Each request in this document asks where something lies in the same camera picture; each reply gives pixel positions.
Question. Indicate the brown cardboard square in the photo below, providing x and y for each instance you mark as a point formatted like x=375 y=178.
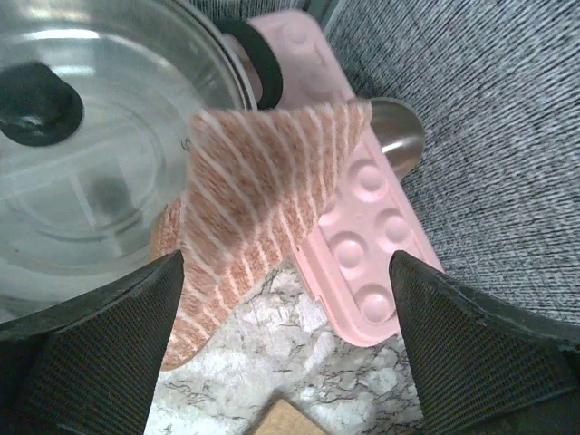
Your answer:
x=282 y=418

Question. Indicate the pink egg tray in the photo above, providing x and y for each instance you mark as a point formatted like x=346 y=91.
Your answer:
x=344 y=262

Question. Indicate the steel pot with glass lid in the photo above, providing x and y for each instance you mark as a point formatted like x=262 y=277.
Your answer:
x=96 y=100

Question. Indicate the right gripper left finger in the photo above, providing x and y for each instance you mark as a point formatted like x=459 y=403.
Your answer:
x=90 y=365

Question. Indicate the pink striped cloth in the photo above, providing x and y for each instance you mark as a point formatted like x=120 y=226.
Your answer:
x=257 y=183

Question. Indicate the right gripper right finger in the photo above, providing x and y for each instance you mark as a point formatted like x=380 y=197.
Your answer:
x=480 y=364

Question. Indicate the steel cup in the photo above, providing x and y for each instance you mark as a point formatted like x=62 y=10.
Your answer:
x=400 y=133

